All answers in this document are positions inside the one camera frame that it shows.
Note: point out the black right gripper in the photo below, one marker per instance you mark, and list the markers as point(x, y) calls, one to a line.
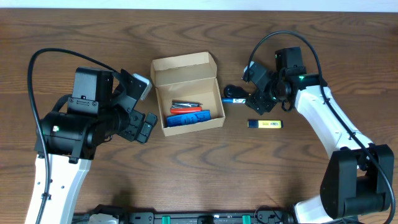
point(259, 90)

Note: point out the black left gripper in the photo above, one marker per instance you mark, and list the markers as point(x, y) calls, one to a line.
point(134, 123)

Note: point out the yellow highlighter with blue cap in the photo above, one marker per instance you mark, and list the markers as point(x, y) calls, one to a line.
point(265, 124)

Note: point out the blue plastic holder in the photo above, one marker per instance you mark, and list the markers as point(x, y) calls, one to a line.
point(189, 118)

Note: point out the brown cardboard box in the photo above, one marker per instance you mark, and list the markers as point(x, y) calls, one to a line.
point(190, 78)

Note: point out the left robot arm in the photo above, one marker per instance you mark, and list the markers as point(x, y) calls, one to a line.
point(101, 106)

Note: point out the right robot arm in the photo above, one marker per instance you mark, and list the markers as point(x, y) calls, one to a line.
point(358, 173)

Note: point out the blue whiteboard marker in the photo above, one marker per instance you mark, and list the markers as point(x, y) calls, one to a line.
point(234, 100)

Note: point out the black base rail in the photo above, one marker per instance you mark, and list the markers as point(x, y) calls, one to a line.
point(111, 214)

